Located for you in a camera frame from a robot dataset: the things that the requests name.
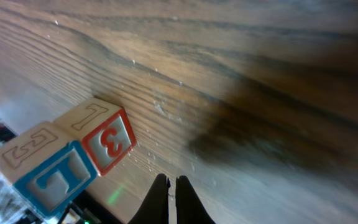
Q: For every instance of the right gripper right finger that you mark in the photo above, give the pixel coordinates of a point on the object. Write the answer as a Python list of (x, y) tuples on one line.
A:
[(190, 210)]

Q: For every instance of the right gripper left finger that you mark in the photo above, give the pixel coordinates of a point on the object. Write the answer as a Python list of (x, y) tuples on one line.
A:
[(154, 208)]

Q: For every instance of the wooden block red three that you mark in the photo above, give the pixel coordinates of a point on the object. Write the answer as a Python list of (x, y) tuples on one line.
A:
[(103, 129)]

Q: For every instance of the wooden block number two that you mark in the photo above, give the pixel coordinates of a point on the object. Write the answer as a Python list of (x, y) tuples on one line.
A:
[(47, 167)]

